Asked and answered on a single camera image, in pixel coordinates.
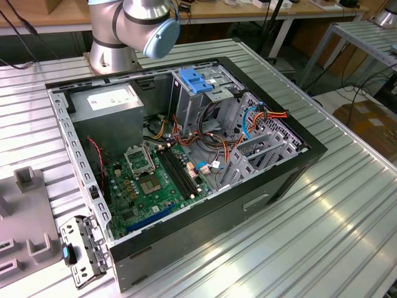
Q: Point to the metal slat side table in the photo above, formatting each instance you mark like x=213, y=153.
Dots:
x=366, y=34

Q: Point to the CPU socket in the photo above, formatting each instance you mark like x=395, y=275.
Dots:
x=150, y=185

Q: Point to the grey metal disk bay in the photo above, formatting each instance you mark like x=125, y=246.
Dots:
x=245, y=167

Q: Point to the black open PC case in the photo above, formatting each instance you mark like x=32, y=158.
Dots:
x=192, y=245

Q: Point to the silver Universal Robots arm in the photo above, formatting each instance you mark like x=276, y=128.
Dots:
x=139, y=18

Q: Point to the small brown box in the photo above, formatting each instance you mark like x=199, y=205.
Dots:
x=54, y=6

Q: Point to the large cardboard box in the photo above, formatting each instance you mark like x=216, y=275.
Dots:
x=369, y=124

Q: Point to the blue plastic drive latch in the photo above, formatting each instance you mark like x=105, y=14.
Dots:
x=193, y=82

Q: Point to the grey parts rack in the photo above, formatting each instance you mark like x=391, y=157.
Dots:
x=28, y=211

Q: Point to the black tripod stand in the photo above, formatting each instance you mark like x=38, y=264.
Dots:
x=273, y=31

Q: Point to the grey optical drive cage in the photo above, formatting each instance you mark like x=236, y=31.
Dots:
x=189, y=108

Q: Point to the black latch with blue tab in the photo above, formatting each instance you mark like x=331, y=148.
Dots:
x=66, y=253

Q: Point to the grey metal card bracket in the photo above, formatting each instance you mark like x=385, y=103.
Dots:
x=93, y=245

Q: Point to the black RAM slot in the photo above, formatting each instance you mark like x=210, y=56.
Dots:
x=176, y=174
x=184, y=174
x=173, y=174
x=180, y=174

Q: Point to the green motherboard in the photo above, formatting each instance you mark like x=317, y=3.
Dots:
x=155, y=208

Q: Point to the wooden desk with white frame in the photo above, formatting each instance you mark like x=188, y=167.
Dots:
x=217, y=9

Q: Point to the grey power supply unit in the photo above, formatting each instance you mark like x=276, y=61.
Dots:
x=105, y=130

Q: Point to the blue expansion slot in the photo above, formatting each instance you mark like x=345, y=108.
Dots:
x=149, y=218

